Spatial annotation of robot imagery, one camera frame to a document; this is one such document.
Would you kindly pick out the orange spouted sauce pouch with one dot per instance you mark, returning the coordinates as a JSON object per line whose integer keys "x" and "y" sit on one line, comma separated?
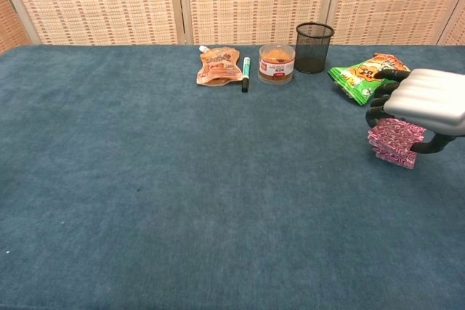
{"x": 218, "y": 67}

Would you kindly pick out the black mesh pen cup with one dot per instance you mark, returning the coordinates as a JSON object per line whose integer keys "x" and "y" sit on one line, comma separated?
{"x": 314, "y": 52}

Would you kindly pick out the green and black marker pen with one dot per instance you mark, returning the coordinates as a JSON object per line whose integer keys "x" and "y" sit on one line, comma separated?
{"x": 246, "y": 70}

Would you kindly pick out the green and orange snack bag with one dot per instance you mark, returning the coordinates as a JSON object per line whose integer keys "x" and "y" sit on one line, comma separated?
{"x": 356, "y": 81}

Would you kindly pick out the right robot hand, black fingers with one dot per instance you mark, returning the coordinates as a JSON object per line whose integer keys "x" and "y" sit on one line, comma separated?
{"x": 428, "y": 99}

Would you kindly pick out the woven bamboo screen panel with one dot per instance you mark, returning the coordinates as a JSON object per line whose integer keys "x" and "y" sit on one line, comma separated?
{"x": 388, "y": 1}
{"x": 98, "y": 1}
{"x": 254, "y": 1}
{"x": 11, "y": 30}
{"x": 456, "y": 34}

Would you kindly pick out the clear round plastic jar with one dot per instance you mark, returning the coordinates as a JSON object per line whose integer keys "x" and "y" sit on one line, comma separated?
{"x": 276, "y": 67}

